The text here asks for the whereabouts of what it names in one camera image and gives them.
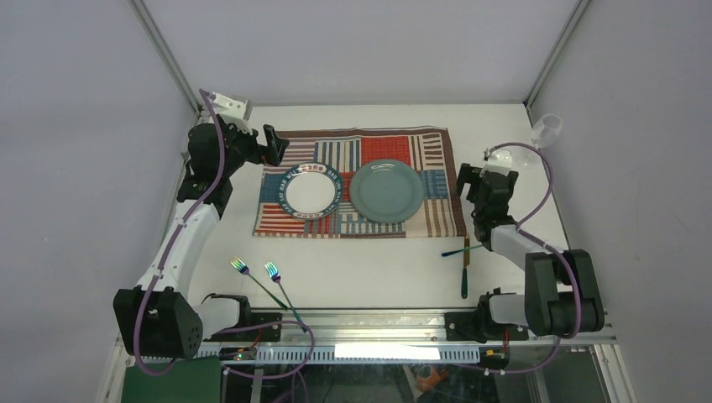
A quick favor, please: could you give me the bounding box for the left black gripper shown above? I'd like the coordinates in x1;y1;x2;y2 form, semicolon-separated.
217;113;288;177

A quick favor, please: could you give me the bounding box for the gold knife dark handle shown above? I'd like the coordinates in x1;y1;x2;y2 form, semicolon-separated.
460;234;471;299

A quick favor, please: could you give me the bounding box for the white green-rimmed small plate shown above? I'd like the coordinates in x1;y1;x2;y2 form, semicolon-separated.
277;162;344;220

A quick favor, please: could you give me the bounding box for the iridescent spoon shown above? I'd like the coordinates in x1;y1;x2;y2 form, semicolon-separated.
440;244;484;258

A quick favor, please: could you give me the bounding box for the brown striped placemat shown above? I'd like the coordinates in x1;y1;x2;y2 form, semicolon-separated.
253;126;466;238

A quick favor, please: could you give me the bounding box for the clear wine glass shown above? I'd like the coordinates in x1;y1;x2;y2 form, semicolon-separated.
512;113;563;170

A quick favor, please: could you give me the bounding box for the large teal plate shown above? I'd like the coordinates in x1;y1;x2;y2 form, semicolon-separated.
348;159;425;224

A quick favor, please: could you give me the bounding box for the iridescent fork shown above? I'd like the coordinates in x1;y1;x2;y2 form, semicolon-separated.
230;257;289;311
264;261;304;324

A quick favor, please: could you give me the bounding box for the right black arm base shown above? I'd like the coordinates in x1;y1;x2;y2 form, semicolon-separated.
443;310;529;343

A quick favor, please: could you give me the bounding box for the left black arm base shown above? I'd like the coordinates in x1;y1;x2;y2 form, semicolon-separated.
201;311;283;343

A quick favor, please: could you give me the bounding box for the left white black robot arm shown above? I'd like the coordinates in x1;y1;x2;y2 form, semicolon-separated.
113;116;290;359

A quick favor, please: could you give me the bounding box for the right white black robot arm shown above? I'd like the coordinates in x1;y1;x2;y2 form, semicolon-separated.
457;163;605;343

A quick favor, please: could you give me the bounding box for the orange object below table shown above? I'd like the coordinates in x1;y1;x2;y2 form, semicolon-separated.
415;365;448;393

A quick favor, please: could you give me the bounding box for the green board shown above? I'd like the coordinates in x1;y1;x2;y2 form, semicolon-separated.
121;357;222;403

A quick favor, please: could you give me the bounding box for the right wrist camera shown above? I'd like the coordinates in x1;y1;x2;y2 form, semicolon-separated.
482;149;514;176

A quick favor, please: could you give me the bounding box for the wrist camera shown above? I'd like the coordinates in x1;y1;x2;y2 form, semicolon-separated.
482;149;514;176
210;92;253;121

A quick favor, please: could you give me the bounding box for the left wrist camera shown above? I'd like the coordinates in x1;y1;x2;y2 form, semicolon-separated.
210;92;253;121

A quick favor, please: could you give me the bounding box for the aluminium front rail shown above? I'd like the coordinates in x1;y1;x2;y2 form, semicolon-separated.
115;308;617;348

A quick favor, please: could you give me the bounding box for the white slotted cable duct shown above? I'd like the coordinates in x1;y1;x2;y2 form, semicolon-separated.
136;344;482;366

